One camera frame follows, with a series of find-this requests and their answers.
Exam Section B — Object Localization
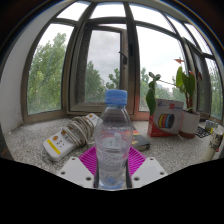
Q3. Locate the cream printed mug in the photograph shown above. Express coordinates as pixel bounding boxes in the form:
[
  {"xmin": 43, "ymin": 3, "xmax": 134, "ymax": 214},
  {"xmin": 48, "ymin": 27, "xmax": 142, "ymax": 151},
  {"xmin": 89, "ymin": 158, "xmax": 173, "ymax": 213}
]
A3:
[{"xmin": 202, "ymin": 128, "xmax": 224, "ymax": 163}]

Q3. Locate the flowering plant in white pot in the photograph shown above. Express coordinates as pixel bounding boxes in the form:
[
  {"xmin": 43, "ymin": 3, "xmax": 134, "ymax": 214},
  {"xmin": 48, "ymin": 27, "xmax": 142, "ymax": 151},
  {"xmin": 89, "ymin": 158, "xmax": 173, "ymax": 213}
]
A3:
[{"xmin": 145, "ymin": 57, "xmax": 203, "ymax": 139}]

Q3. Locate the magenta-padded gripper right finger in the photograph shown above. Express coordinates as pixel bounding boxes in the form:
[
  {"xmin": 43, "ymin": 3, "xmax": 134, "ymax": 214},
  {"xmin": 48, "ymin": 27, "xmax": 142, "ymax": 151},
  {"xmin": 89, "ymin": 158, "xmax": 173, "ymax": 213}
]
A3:
[{"xmin": 125, "ymin": 146, "xmax": 169, "ymax": 190}]

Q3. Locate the clear blue-capped water bottle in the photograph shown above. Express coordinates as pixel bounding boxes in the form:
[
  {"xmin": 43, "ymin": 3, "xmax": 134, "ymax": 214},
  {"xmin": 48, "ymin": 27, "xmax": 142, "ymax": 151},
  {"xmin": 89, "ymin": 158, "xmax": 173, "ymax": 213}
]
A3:
[{"xmin": 93, "ymin": 89, "xmax": 134, "ymax": 191}]

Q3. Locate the black mesh mat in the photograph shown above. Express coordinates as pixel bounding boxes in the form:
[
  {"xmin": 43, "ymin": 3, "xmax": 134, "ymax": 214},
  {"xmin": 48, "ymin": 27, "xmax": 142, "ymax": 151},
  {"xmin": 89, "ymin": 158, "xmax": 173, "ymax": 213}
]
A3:
[{"xmin": 194, "ymin": 125, "xmax": 212, "ymax": 139}]

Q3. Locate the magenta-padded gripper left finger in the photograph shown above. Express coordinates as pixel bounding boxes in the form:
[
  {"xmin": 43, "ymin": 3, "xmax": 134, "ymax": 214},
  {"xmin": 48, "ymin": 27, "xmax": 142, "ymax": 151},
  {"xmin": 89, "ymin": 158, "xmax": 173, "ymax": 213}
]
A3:
[{"xmin": 55, "ymin": 145, "xmax": 100, "ymax": 190}]

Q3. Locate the white coiled power cable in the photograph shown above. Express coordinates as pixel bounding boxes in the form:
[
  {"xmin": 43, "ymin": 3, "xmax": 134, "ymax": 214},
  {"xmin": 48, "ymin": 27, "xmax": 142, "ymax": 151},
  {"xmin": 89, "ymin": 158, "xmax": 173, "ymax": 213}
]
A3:
[{"xmin": 61, "ymin": 115, "xmax": 98, "ymax": 148}]

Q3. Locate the brown framed window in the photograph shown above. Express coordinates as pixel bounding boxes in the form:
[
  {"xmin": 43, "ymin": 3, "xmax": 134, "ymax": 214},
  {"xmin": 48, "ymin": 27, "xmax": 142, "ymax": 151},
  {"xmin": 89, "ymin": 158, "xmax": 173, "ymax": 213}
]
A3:
[{"xmin": 20, "ymin": 1, "xmax": 224, "ymax": 125}]

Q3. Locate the red and white carton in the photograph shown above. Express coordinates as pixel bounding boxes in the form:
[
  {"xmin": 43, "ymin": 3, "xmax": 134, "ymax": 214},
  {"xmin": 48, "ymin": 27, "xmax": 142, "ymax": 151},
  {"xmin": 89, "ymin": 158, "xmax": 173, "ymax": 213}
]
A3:
[{"xmin": 147, "ymin": 98, "xmax": 185, "ymax": 138}]

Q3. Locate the dark book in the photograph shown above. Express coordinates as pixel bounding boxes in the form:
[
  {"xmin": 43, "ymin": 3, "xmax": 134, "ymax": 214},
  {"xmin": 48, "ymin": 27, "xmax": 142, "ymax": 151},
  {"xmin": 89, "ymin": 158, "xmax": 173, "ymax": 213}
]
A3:
[{"xmin": 131, "ymin": 129, "xmax": 152, "ymax": 153}]

